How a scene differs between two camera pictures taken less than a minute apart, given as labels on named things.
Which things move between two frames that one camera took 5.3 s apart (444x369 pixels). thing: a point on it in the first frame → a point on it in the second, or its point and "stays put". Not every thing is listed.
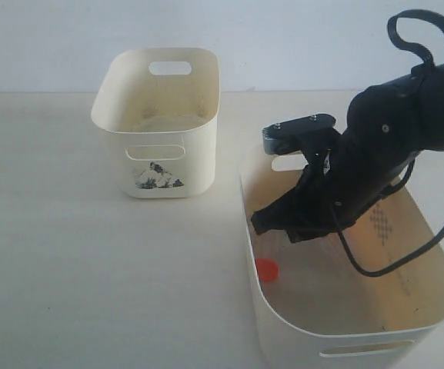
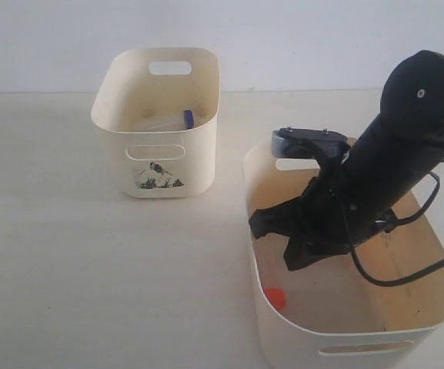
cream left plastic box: [162, 107] stays put
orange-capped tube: [267, 268] → [276, 297]
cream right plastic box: [367, 296] stays put
